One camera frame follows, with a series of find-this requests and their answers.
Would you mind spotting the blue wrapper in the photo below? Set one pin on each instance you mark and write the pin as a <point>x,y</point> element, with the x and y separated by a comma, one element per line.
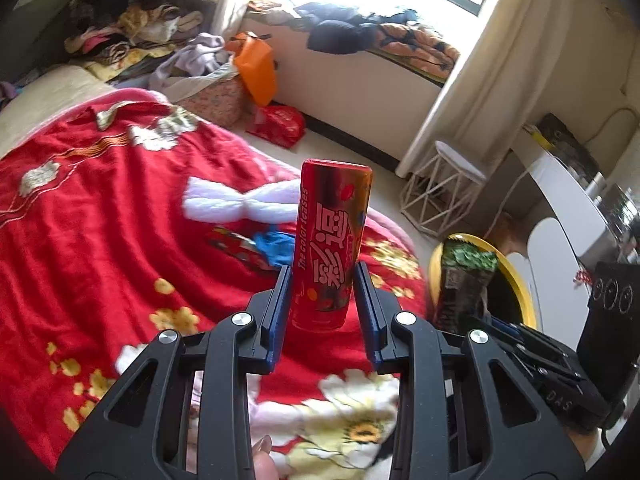
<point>272,247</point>

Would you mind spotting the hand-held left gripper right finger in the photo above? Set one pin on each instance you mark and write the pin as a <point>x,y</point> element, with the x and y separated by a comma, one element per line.
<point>370,320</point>

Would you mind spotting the dark green snack bag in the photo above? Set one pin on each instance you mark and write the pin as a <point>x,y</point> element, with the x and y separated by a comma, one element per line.
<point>462,285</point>

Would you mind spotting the red plastic bag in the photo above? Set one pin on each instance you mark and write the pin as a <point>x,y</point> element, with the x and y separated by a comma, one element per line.
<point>277,125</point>

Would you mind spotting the orange bag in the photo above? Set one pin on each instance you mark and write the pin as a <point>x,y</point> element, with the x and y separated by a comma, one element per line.
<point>255,70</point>

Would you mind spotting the wide cream curtain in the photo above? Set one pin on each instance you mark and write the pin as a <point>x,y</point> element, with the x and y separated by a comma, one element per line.
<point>490,70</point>

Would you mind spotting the beige bed sheet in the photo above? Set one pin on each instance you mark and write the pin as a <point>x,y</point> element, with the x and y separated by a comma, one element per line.
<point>45,105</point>

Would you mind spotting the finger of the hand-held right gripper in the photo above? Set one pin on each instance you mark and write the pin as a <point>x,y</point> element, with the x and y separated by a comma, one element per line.
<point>507,327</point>
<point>542,360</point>

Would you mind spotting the lilac cloth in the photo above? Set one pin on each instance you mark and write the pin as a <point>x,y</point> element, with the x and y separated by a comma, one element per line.
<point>195,57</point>

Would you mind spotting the white desk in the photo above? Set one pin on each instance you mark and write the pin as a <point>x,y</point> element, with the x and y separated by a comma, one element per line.
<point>555,185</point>

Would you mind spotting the grey headboard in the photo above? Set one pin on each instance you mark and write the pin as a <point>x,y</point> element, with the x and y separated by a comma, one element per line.
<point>42,35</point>

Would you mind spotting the red can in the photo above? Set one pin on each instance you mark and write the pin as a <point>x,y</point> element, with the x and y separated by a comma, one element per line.
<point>330,220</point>

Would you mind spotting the white chair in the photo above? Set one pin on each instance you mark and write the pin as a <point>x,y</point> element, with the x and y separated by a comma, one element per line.
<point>550,245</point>

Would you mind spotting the yellow rimmed waste bin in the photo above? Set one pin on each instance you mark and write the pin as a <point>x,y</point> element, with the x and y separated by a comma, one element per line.
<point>502,295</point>

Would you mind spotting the red wrapper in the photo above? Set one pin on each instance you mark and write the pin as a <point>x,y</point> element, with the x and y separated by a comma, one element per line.
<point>235,247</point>

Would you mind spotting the white window seat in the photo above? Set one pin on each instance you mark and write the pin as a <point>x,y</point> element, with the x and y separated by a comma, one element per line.
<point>360,90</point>

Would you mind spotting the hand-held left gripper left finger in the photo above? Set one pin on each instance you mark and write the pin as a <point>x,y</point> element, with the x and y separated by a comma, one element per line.
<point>277,320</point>

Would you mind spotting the red floral blanket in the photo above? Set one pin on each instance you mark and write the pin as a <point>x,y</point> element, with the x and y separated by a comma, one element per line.
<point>100,240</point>

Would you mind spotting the narrow cream curtain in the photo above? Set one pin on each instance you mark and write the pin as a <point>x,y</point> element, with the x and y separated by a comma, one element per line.
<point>225,0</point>

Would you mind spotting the person's left hand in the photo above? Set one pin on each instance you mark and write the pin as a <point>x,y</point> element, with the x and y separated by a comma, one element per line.
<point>265,460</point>

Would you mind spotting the orange patterned blanket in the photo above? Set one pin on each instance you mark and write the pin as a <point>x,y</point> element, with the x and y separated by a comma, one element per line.
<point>420,45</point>

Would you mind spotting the floral storage box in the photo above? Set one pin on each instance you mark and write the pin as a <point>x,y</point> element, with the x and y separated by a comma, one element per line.
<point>220,102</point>

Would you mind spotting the pile of clothes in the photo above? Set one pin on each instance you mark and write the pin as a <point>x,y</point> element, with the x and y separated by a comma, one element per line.
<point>130,25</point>

